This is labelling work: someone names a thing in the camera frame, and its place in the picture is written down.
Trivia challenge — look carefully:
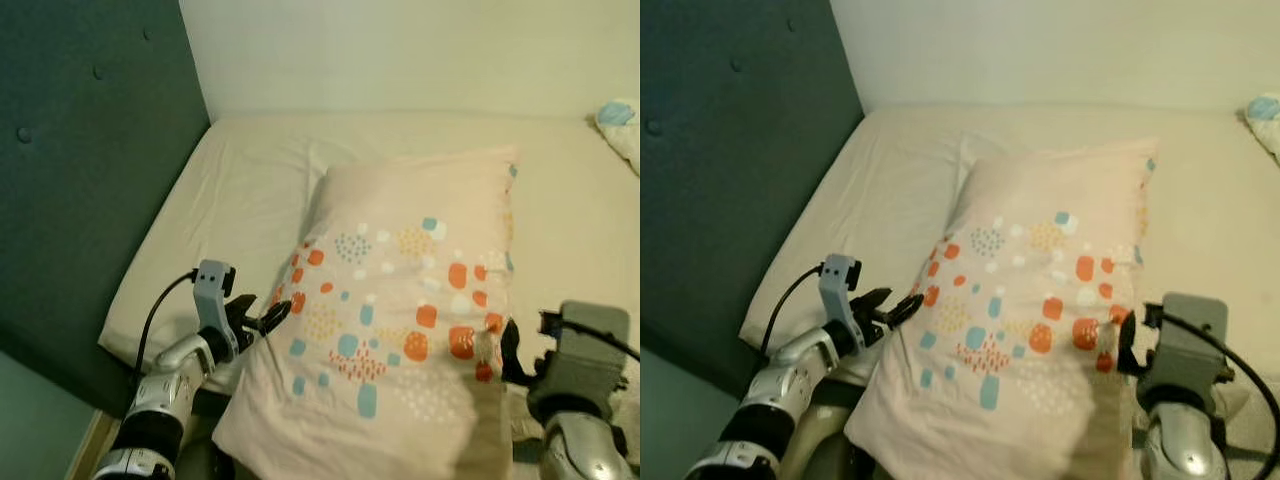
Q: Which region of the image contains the dark teal padded headboard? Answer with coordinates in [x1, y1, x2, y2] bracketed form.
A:
[640, 0, 866, 401]
[0, 0, 211, 421]

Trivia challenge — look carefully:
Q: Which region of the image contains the beige sheeted bed mattress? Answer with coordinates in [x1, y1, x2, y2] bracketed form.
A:
[738, 105, 1280, 480]
[98, 110, 641, 480]

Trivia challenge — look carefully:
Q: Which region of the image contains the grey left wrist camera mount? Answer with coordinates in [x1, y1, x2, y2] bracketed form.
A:
[818, 254, 863, 353]
[193, 260, 238, 361]

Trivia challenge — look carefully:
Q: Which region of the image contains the pink pillow with coloured dots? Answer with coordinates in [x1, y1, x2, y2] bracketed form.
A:
[845, 138, 1161, 480]
[212, 145, 521, 480]

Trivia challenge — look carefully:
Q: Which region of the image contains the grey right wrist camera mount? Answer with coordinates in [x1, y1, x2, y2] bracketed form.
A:
[1140, 293, 1231, 398]
[540, 300, 633, 401]

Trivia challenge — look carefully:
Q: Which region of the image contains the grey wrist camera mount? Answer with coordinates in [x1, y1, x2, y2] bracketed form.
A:
[1140, 293, 1231, 398]
[818, 254, 863, 353]
[540, 300, 633, 401]
[193, 260, 238, 361]

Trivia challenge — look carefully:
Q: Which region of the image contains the cream cartoon print blanket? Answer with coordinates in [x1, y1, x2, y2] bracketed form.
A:
[1243, 92, 1280, 166]
[595, 98, 641, 176]

